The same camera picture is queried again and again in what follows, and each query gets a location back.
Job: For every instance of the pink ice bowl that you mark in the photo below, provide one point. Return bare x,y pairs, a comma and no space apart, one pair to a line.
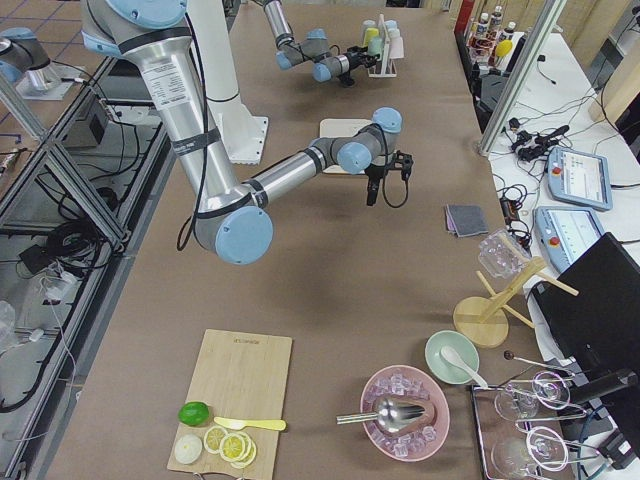
422,438

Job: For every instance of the wooden cup tree stand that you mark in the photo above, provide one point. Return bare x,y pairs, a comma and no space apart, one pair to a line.
483,320

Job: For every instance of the aluminium frame post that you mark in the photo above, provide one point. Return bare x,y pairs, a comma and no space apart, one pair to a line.
527,58

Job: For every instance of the white wire cup rack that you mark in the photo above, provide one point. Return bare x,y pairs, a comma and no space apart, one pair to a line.
384,67

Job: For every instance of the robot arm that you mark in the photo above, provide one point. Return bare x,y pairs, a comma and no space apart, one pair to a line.
314,48
182,51

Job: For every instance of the folded grey cloth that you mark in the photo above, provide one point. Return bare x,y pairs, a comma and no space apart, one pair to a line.
465,220

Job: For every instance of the bamboo cutting board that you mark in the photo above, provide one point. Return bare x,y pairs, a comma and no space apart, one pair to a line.
240,376

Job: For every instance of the yellow lemon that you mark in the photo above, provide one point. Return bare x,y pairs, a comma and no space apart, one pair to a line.
503,48

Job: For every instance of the green cup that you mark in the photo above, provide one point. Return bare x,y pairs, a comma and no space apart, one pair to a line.
375,46

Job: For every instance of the yellow plastic knife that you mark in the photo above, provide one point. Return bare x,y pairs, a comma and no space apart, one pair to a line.
241,424

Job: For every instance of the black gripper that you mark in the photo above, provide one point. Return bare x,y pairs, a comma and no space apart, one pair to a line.
353,60
373,175

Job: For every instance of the cream rabbit tray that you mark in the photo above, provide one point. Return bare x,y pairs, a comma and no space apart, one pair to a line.
340,130

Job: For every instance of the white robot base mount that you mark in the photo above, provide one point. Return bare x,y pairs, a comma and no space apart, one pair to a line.
243,134

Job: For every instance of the green lime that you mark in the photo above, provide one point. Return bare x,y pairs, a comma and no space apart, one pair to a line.
194,413

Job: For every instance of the lemon slices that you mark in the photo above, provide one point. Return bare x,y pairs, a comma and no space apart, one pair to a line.
234,447

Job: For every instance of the teach pendant tablet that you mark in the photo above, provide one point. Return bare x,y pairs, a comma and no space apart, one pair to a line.
566,233
579,178

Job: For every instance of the black glass rack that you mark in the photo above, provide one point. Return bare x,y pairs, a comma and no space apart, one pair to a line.
518,426

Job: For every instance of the white ceramic spoon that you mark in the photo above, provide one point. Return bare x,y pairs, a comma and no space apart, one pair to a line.
450,355

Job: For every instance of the pink cup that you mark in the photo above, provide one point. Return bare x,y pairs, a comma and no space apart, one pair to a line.
396,48

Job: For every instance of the clear plastic glass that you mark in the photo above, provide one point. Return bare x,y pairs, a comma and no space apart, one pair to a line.
501,255

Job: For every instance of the yellow cup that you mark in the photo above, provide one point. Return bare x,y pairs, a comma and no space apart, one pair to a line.
369,34

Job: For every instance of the metal ice scoop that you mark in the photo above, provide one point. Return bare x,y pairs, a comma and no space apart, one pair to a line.
391,415

